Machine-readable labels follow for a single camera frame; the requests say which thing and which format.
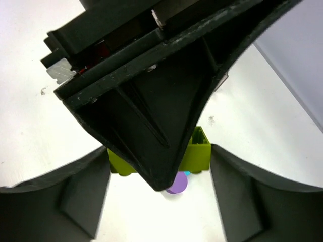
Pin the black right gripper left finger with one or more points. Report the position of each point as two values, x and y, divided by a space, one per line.
62 205

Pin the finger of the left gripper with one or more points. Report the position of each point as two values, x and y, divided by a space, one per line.
148 119

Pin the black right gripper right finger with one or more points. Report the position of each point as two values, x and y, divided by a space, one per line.
257 205

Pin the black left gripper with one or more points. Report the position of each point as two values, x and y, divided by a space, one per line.
134 35

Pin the green long lego brick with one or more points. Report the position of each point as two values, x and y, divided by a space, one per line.
196 157

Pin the lilac oval lego piece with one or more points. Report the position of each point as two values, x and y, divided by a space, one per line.
180 183

